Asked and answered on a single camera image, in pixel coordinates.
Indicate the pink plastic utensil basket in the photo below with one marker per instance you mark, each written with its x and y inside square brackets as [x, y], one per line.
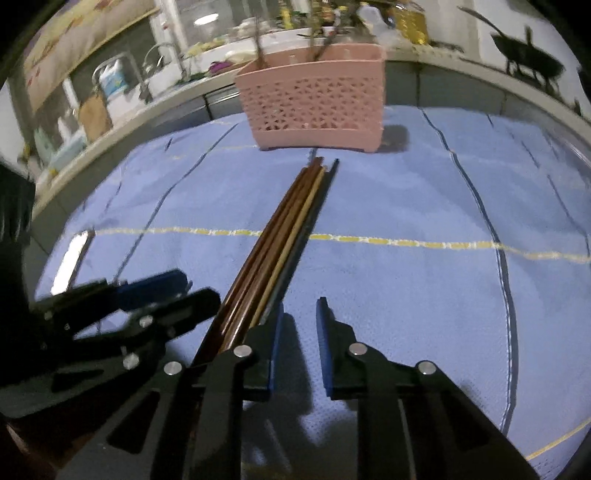
[336, 101]

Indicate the light tan chopstick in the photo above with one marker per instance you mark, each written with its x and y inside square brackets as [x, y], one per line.
[288, 244]

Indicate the detergent bottle blue label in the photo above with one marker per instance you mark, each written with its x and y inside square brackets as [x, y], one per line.
[112, 79]

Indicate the black wok on stove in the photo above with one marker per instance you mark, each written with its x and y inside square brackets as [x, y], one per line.
[524, 60]

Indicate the smartphone with lit screen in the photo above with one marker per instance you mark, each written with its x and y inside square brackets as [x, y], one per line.
[71, 262]

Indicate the chopstick in basket left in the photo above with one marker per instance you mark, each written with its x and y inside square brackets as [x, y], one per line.
[257, 40]

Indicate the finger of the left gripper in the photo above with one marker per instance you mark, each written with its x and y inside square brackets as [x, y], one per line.
[155, 328]
[113, 296]

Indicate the blue checked table cloth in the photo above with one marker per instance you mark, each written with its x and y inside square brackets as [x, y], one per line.
[465, 240]

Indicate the dark black chopstick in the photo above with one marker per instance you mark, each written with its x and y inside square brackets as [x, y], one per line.
[282, 279]

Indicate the dark brown chopstick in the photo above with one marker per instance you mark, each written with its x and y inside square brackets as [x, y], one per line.
[279, 244]

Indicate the cooking oil bottle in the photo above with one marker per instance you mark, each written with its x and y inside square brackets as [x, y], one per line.
[410, 19]

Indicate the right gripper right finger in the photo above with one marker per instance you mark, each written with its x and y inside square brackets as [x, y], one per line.
[352, 369]

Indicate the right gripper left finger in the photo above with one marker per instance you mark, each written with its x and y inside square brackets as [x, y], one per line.
[245, 372]

